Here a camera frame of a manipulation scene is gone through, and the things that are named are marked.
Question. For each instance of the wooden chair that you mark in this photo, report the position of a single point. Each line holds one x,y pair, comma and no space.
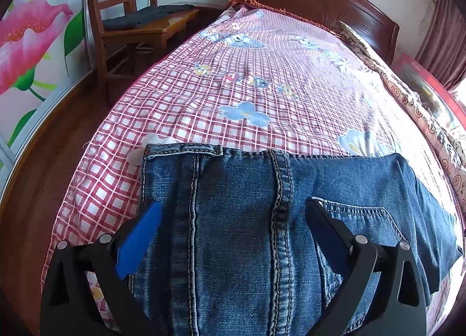
151,37

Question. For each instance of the dark cloth on chair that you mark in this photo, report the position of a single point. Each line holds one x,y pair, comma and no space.
142,17

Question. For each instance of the wooden bedside table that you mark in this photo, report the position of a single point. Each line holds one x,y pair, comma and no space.
207,13

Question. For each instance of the pink checked bed sheet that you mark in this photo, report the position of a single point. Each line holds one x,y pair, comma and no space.
252,81

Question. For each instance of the blue denim jeans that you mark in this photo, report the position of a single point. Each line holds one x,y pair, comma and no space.
233,254

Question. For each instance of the orange fringed blanket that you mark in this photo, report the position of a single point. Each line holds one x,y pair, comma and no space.
254,4

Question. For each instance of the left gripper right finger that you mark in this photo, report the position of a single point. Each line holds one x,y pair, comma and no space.
398,306

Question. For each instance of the floral quilt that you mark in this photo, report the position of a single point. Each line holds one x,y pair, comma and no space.
447,140

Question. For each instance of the maroon curtain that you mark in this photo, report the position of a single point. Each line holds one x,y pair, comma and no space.
442,53

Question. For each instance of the floral wardrobe door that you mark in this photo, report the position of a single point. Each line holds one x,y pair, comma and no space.
43,55

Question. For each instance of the red framed cartoon board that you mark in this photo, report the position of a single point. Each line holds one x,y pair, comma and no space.
433,92

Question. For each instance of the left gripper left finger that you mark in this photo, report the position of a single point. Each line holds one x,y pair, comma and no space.
68,306

